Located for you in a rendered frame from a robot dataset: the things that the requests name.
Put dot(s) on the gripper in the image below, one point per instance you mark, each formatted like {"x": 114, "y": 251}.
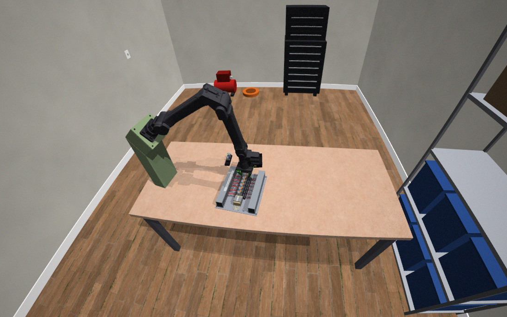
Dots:
{"x": 244, "y": 167}

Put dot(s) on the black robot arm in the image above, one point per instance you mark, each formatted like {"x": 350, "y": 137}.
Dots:
{"x": 220, "y": 102}

